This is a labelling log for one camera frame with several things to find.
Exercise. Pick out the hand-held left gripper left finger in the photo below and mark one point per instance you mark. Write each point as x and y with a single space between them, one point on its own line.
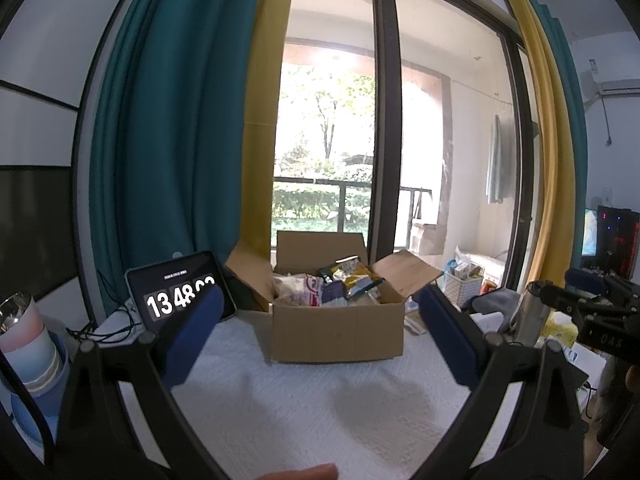
195 335

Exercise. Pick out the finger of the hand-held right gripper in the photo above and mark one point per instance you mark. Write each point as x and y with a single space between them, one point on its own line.
582 277
545 294

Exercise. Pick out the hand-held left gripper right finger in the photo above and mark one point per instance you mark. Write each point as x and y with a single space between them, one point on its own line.
450 335

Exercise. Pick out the cardboard box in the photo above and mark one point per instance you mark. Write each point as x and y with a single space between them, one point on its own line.
335 330

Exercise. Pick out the person's right forearm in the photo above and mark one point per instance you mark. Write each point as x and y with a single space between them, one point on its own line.
620 435

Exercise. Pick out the person's right hand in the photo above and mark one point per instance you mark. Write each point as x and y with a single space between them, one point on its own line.
629 385

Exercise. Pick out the person's left hand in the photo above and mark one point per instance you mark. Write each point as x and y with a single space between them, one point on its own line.
300 473

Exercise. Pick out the steel bottle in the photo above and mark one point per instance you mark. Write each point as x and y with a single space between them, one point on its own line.
532 315

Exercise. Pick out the yellow tissue pack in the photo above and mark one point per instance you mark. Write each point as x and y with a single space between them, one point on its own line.
560 329

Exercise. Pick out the black tablet clock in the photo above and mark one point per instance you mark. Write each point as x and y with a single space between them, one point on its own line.
175 295

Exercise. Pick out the computer monitor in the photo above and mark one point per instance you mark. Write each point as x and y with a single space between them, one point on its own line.
591 232

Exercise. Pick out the grey cloth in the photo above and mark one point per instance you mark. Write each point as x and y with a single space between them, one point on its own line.
492 307

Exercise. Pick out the white plastic basket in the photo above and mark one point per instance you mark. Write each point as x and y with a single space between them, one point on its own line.
462 285

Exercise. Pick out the black computer tower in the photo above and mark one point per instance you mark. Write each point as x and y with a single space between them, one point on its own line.
620 240

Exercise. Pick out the red can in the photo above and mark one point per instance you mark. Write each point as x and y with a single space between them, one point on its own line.
488 287

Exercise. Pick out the brown paper bag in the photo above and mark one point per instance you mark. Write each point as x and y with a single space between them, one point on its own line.
426 237

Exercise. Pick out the clear bread package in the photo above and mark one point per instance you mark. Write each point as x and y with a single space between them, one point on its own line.
290 290

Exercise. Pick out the yellow snack packet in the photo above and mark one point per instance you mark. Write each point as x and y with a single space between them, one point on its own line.
357 272

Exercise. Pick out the red white snack packet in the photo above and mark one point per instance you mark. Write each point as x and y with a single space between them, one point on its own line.
315 292

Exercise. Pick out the white embossed tablecloth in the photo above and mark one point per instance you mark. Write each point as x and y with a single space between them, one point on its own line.
300 410

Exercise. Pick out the hanging pale shirt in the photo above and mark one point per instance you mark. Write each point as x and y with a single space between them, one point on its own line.
495 160

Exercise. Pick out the yellow curtain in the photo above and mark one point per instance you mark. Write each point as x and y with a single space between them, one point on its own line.
265 110
540 135

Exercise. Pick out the pink white tumbler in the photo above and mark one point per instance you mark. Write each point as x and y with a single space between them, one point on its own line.
27 340

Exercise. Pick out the black balcony railing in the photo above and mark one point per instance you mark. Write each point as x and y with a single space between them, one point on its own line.
345 200

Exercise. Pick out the blue round container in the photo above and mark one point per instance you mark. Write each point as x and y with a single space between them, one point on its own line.
30 415

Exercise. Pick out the teal curtain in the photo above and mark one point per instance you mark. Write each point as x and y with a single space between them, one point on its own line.
565 85
175 135

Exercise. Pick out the thin black door frame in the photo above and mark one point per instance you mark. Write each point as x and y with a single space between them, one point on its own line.
520 160

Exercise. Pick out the white wall air conditioner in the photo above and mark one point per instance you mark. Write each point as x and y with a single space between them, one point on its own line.
617 77

